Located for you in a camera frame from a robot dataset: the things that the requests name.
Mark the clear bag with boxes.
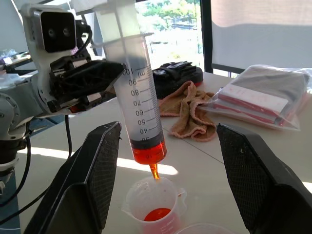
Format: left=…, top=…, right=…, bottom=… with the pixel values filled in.
left=202, top=64, right=312, bottom=131

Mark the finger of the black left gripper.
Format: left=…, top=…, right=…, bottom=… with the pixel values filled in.
left=60, top=80, right=115, bottom=97
left=62, top=60, right=125, bottom=81

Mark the clear plastic measuring cup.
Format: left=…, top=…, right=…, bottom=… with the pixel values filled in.
left=121, top=175, right=188, bottom=234

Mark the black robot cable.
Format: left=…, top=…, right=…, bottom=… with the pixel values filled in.
left=0, top=114, right=74, bottom=225
left=0, top=135, right=32, bottom=208

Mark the cluttered background desk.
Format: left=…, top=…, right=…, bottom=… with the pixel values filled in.
left=0, top=48, right=37, bottom=74

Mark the black device on table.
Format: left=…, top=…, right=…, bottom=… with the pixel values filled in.
left=152, top=60, right=204, bottom=99

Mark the large syringe with red liquid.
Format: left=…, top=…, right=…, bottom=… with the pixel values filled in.
left=91, top=0, right=169, bottom=181

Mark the tan towel with pink edge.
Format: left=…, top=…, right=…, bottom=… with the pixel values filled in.
left=158, top=80, right=217, bottom=143

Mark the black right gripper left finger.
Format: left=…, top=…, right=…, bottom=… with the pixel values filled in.
left=23, top=121, right=122, bottom=234

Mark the black window frame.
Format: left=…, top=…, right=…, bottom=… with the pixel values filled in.
left=200, top=0, right=247, bottom=78

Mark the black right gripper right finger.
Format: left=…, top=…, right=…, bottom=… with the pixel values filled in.
left=216, top=123, right=312, bottom=234

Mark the clear container rim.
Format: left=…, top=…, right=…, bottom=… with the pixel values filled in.
left=174, top=223, right=236, bottom=234

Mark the white roller blind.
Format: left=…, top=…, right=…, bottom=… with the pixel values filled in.
left=211, top=0, right=312, bottom=74

